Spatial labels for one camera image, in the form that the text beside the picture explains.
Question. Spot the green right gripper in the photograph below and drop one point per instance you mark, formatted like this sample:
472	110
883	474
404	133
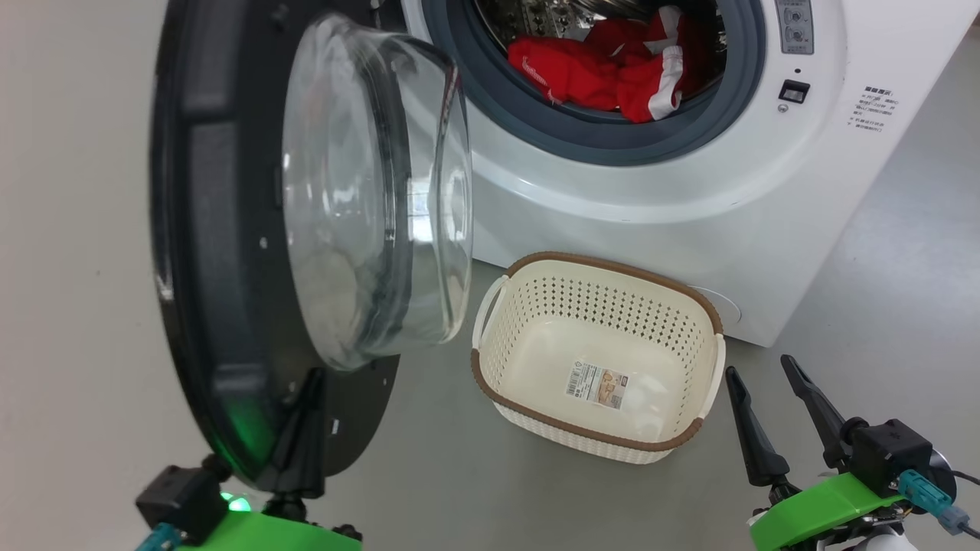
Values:
827	509

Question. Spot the paper product label sticker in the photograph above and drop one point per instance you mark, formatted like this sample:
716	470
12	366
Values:
597	385

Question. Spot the washing machine drum opening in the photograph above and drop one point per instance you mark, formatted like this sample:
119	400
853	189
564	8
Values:
536	15

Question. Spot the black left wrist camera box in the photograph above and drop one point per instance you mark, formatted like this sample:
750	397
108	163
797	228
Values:
180	497

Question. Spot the red garment with white stripe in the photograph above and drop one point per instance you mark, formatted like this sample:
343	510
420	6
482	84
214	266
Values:
643	96

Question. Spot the white front-load washing machine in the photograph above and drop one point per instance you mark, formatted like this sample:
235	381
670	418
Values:
689	199

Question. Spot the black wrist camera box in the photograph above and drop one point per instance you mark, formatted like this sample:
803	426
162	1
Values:
888	455
180	497

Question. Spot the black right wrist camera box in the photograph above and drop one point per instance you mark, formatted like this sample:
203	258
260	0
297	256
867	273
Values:
888	455

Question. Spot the black text warning label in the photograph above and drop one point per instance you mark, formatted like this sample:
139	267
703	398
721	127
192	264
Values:
873	107

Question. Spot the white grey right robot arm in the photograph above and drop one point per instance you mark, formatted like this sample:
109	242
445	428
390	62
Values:
880	542

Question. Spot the cream perforated basket brown rim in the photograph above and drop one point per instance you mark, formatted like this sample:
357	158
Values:
551	360

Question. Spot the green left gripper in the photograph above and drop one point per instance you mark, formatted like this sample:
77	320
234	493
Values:
260	536

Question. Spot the round white filter cover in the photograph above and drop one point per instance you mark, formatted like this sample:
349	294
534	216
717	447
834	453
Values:
727	310

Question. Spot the black round glass washer door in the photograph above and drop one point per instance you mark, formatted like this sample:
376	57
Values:
222	229

